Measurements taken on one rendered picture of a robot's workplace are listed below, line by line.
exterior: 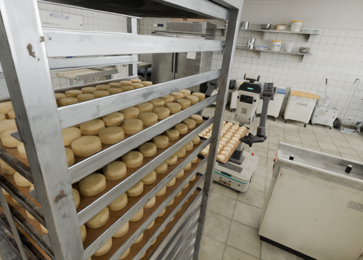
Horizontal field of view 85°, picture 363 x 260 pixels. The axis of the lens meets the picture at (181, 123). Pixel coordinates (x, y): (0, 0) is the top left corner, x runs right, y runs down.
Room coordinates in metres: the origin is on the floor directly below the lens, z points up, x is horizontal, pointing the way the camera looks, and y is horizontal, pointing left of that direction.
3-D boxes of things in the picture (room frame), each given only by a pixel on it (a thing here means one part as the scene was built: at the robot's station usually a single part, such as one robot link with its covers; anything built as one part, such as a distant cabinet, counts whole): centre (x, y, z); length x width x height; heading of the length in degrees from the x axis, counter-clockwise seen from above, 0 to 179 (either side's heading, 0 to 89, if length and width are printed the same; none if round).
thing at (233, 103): (5.05, -1.54, 0.38); 0.64 x 0.54 x 0.77; 159
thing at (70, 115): (0.48, 0.03, 1.59); 0.64 x 0.03 x 0.03; 151
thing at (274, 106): (4.81, -2.14, 0.38); 0.64 x 0.54 x 0.77; 157
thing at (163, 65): (5.58, 0.13, 1.03); 1.40 x 0.90 x 2.05; 68
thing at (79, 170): (0.48, 0.03, 1.50); 0.64 x 0.03 x 0.03; 151
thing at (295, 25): (4.95, -2.34, 2.09); 0.25 x 0.24 x 0.21; 158
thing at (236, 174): (2.25, -0.75, 0.24); 0.68 x 0.53 x 0.41; 150
